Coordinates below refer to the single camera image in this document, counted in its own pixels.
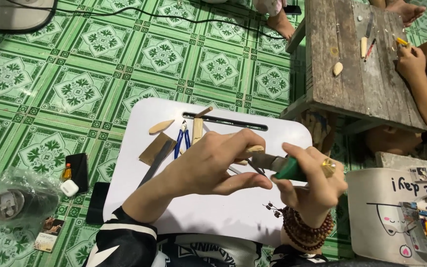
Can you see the grey fan base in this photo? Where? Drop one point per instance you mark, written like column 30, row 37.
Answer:
column 13, row 15

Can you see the small orange liquid bottle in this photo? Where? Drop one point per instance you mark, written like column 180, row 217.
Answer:
column 67, row 173

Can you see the short wooden dowel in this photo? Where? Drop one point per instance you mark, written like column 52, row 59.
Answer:
column 203, row 112

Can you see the flat metal file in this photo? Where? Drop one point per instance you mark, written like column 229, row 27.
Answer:
column 159, row 161

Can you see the leaf shaped wooden piece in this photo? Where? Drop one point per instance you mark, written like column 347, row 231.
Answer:
column 161, row 127

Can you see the white earbuds case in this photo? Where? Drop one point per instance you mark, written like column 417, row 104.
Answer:
column 69, row 188

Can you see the oval wooden piece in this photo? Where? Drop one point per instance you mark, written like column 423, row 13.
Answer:
column 337, row 69

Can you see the clear plastic bag with cup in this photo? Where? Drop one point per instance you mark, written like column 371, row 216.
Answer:
column 17, row 204

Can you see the weathered wooden low table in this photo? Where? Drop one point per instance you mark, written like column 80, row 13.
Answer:
column 347, row 89

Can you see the grey concrete slab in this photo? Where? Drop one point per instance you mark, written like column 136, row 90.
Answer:
column 395, row 160

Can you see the pale wooden stick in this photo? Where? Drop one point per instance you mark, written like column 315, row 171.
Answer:
column 363, row 47

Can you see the rectangular wooden block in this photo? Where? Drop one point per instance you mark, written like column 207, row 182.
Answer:
column 197, row 130

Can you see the small metal file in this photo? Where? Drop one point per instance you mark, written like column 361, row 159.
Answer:
column 369, row 24

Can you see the red and black pencil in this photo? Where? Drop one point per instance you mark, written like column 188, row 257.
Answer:
column 370, row 49

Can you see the white lap table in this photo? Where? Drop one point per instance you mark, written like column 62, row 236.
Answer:
column 213, row 218

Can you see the white printed tote bag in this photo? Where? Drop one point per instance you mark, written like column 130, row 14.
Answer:
column 380, row 218

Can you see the person's right hand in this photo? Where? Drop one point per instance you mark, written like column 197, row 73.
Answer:
column 319, row 193

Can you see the black and white jacket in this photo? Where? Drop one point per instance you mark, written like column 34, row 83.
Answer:
column 124, row 244

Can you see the brown sandpaper sheet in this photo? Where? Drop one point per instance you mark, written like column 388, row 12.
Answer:
column 152, row 150

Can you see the thin metal rod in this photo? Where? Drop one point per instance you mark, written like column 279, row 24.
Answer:
column 234, row 170

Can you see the printed paper card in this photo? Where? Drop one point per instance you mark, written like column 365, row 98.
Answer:
column 49, row 234

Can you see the black smartphone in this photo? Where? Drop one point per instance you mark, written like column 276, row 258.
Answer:
column 292, row 10
column 79, row 172

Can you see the small carved wooden piece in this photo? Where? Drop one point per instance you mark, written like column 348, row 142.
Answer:
column 254, row 150

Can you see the person's left hand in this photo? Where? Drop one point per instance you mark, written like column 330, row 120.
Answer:
column 206, row 163

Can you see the bag of wooden pieces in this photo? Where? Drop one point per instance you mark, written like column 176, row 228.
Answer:
column 319, row 131

